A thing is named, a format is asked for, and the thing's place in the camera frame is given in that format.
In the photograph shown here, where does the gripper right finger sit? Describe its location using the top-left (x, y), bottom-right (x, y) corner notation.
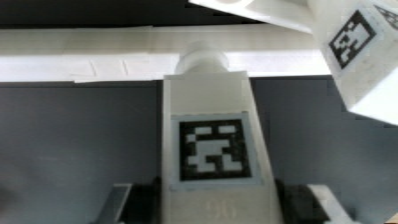
top-left (307, 184), bottom-right (358, 224)

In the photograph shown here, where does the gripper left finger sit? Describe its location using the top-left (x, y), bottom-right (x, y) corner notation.
top-left (96, 183), bottom-right (131, 224)

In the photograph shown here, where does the white chair leg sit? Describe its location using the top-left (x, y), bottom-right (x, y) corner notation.
top-left (307, 0), bottom-right (398, 126)
top-left (161, 42), bottom-right (284, 224)

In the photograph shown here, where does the white chair seat block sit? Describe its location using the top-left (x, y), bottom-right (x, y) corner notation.
top-left (188, 0), bottom-right (312, 33)

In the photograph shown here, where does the white front fence rail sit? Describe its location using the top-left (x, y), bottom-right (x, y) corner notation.
top-left (0, 24), bottom-right (330, 82)

